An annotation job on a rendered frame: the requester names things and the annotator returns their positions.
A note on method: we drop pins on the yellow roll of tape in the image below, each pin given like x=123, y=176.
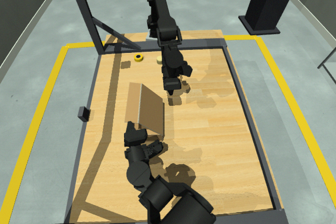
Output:
x=138, y=57

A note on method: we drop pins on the brown cardboard box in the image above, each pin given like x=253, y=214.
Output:
x=144, y=109

